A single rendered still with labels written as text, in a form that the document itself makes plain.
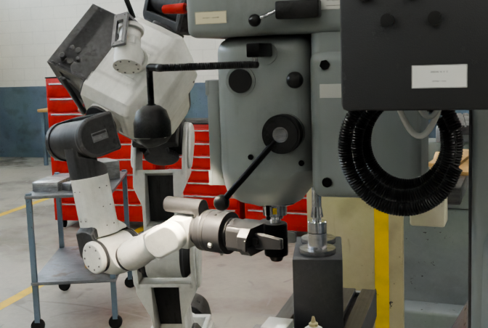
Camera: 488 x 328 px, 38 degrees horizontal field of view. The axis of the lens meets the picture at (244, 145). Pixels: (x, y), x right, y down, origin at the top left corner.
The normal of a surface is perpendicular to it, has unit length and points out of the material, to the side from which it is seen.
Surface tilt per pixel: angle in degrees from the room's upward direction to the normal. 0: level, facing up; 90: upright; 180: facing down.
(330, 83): 90
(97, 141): 82
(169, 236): 103
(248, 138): 90
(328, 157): 90
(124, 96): 57
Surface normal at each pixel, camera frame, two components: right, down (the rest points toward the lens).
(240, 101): -0.30, 0.13
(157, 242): -0.52, 0.35
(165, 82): 0.54, 0.00
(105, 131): 0.72, -0.08
